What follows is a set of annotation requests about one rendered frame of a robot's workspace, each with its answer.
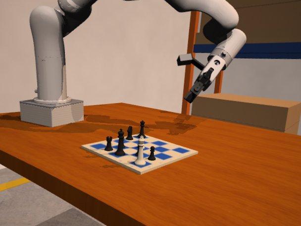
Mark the blue and cream chessboard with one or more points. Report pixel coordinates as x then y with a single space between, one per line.
165 153

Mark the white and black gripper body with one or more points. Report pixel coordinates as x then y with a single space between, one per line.
216 63

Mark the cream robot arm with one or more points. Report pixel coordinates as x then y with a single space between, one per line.
50 25

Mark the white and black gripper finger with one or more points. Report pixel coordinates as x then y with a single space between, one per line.
190 97
199 85

